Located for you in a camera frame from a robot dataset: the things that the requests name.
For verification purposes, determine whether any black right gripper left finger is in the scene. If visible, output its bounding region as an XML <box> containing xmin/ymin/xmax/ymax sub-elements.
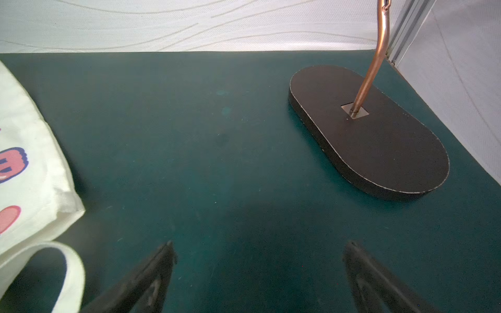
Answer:
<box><xmin>80</xmin><ymin>241</ymin><xmax>177</xmax><ymax>312</ymax></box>

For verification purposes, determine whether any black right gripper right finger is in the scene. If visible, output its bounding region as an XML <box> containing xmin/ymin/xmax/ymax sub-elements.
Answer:
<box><xmin>343</xmin><ymin>241</ymin><xmax>438</xmax><ymax>312</ymax></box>

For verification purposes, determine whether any white cartoon tote bag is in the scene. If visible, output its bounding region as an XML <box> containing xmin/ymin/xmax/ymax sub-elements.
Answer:
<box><xmin>1</xmin><ymin>65</ymin><xmax>86</xmax><ymax>312</ymax></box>

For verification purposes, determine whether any copper jewelry stand black base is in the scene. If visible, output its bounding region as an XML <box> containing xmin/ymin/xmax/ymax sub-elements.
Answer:
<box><xmin>288</xmin><ymin>1</ymin><xmax>450</xmax><ymax>201</ymax></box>

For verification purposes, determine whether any green table mat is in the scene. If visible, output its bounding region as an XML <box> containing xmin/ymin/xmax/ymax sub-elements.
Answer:
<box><xmin>1</xmin><ymin>51</ymin><xmax>500</xmax><ymax>312</ymax></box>

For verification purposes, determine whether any aluminium frame post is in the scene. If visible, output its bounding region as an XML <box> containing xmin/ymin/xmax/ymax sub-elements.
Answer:
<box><xmin>386</xmin><ymin>0</ymin><xmax>436</xmax><ymax>67</ymax></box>

